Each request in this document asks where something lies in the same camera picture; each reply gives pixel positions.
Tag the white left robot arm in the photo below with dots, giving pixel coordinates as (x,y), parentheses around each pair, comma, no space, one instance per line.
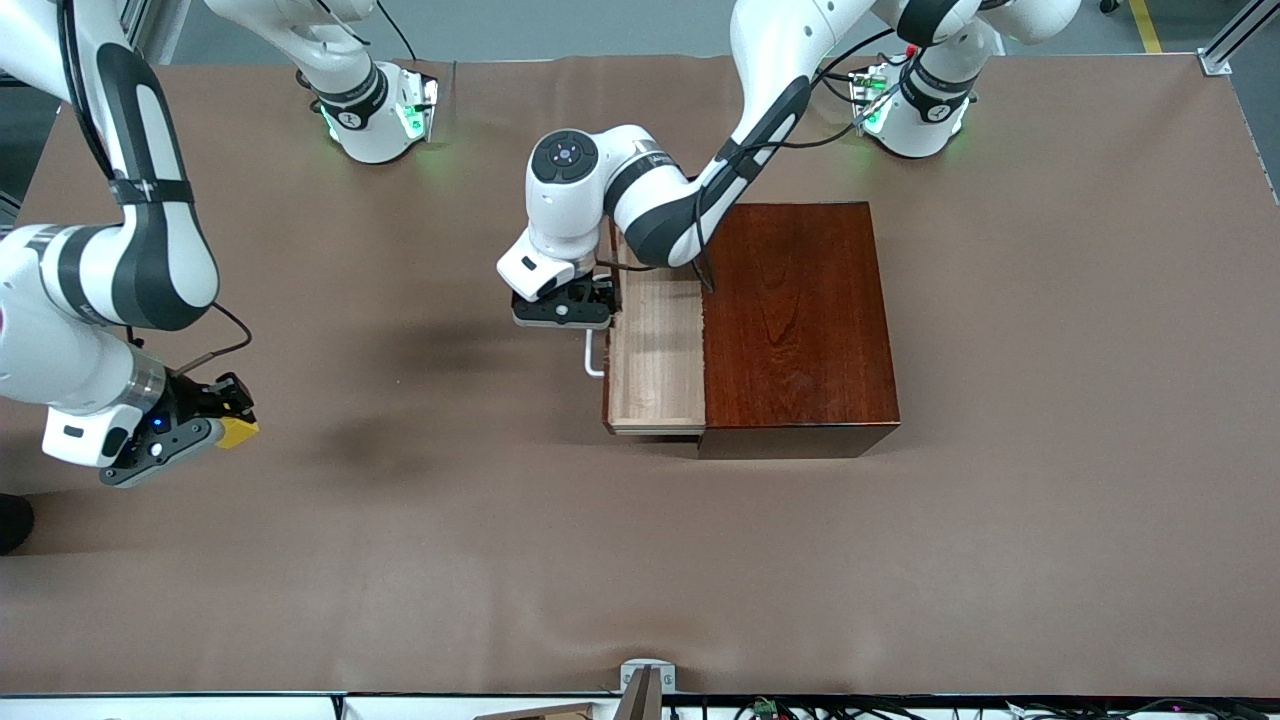
(570,210)

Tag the brown cardboard piece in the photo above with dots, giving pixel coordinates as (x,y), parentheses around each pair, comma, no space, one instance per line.
(550,713)

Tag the aluminium profile with bracket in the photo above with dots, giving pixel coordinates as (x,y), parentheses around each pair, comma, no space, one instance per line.
(1216,63)

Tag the brown table cover sheet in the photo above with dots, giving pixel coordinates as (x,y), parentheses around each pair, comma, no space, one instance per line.
(500,560)

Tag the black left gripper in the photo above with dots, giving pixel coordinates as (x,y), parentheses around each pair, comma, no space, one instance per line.
(592,291)

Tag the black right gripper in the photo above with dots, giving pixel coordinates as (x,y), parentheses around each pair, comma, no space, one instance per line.
(194,400)

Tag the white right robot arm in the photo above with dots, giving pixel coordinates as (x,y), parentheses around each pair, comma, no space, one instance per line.
(150,260)

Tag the aluminium frame structure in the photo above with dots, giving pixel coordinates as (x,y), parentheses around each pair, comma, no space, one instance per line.
(138,20)

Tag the small metal clamp bracket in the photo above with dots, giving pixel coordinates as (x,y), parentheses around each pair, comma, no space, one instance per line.
(648,667)

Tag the yellow block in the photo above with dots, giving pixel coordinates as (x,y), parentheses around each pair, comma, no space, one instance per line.
(240,433)

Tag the grey metal post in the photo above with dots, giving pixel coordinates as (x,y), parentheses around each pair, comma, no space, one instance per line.
(640,700)

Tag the dark brown wooden cabinet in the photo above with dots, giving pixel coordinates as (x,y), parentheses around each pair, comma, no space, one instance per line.
(800,340)

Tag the black round object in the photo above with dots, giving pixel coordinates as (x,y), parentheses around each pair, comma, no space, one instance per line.
(12,525)

